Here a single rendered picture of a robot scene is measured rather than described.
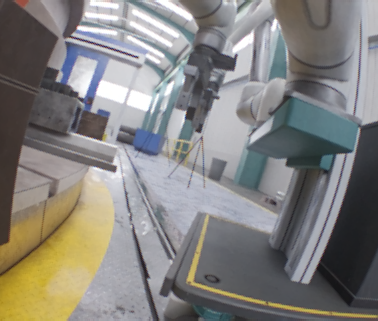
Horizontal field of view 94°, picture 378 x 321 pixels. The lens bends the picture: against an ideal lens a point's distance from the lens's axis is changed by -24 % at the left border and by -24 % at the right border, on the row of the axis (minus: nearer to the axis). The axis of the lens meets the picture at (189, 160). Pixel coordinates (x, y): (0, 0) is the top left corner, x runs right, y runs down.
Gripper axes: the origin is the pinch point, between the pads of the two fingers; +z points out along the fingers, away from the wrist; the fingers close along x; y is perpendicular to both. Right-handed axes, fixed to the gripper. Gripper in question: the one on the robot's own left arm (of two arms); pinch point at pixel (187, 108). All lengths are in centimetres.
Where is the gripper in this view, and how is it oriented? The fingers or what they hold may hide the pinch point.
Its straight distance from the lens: 61.3
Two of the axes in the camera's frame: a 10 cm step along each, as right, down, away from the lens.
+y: -9.4, -3.0, 1.3
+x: -1.4, -0.1, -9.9
